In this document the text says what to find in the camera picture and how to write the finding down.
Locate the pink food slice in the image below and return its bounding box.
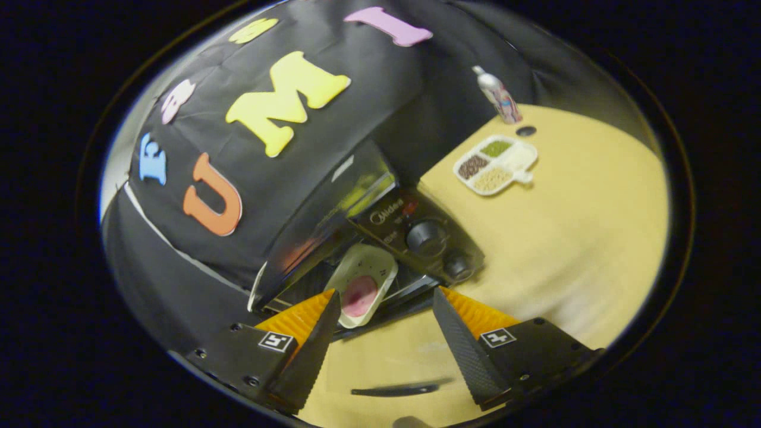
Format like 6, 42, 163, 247
342, 275, 379, 319

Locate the black backdrop cloth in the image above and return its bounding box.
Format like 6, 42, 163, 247
101, 0, 661, 357

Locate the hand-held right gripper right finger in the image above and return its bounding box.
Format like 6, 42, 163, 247
433, 287, 604, 411

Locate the silver spray bottle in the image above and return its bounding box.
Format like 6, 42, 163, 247
473, 65, 524, 124

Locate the white divided bean tray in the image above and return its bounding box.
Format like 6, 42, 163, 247
453, 136, 539, 197

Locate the cream food plate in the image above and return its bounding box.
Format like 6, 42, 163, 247
324, 244, 399, 329

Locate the black electric oven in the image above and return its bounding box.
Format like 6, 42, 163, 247
249, 140, 485, 398

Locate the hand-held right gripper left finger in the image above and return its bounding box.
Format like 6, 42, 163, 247
185, 289, 342, 414

